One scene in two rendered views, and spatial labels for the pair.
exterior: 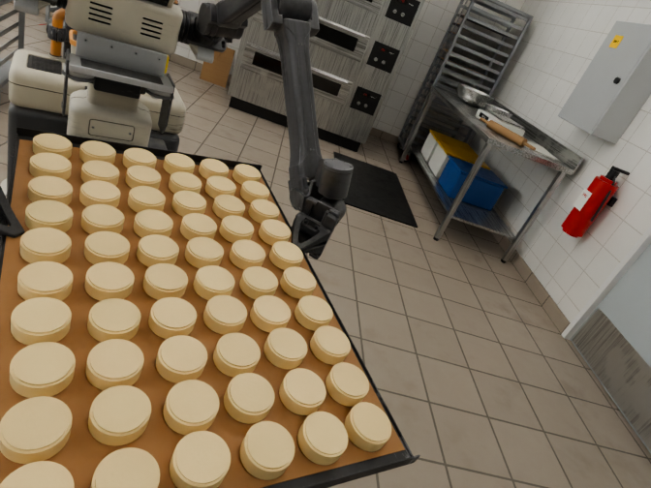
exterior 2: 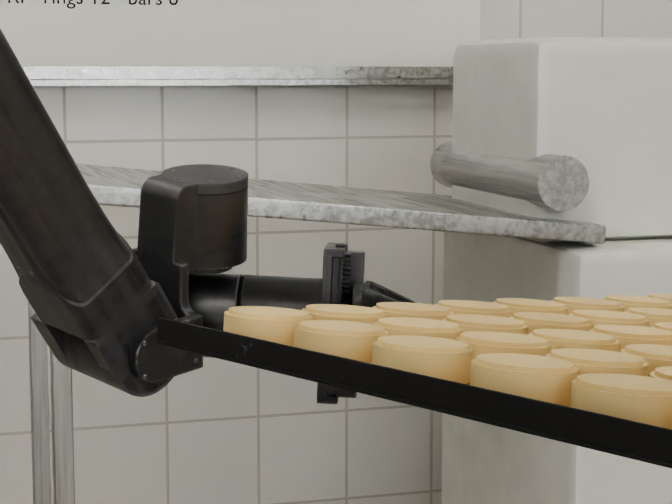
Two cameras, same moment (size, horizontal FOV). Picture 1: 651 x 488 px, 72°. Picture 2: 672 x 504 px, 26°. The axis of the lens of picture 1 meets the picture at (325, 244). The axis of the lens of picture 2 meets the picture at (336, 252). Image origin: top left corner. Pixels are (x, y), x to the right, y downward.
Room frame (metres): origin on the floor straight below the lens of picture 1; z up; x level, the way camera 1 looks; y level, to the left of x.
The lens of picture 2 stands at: (0.79, 0.99, 1.15)
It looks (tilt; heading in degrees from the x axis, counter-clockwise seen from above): 7 degrees down; 265
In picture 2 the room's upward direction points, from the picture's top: straight up
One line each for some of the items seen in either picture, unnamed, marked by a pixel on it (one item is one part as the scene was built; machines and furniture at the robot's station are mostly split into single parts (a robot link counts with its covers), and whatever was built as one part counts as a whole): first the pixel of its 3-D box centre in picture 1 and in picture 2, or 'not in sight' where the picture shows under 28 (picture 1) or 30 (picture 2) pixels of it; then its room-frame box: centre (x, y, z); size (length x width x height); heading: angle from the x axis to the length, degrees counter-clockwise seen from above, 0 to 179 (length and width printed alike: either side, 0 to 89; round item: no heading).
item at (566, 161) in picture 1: (468, 159); not in sight; (4.30, -0.92, 0.49); 1.90 x 0.72 x 0.98; 12
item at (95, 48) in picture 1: (119, 84); not in sight; (1.18, 0.69, 0.93); 0.28 x 0.16 x 0.22; 127
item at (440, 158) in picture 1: (456, 166); not in sight; (4.44, -0.89, 0.36); 0.46 x 0.38 x 0.26; 102
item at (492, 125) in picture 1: (506, 133); not in sight; (3.62, -0.93, 0.91); 0.56 x 0.06 x 0.06; 40
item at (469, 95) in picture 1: (473, 98); not in sight; (4.83, -0.78, 0.95); 0.39 x 0.39 x 0.14
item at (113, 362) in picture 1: (115, 364); not in sight; (0.30, 0.14, 0.97); 0.05 x 0.05 x 0.02
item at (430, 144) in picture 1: (447, 152); not in sight; (4.83, -0.80, 0.36); 0.46 x 0.38 x 0.26; 100
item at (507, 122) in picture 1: (499, 122); not in sight; (4.01, -0.94, 0.92); 0.32 x 0.30 x 0.09; 109
